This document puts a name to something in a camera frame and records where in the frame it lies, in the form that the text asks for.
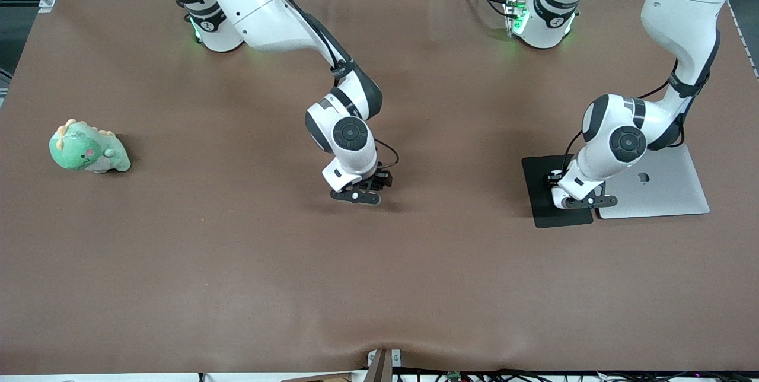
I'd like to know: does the black mouse pad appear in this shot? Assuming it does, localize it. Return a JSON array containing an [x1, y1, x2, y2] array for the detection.
[[521, 154, 594, 229]]

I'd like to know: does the silver laptop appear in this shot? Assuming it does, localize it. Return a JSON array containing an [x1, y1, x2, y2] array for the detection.
[[595, 145, 711, 220]]

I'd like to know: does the brown table cover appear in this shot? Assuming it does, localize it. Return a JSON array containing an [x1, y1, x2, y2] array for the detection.
[[0, 0, 759, 375]]

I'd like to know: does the green dinosaur plush toy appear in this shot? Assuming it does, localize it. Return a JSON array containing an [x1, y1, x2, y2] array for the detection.
[[49, 119, 132, 174]]

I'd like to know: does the metal table edge bracket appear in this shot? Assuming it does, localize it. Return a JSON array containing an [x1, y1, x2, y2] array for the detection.
[[366, 348, 403, 382]]

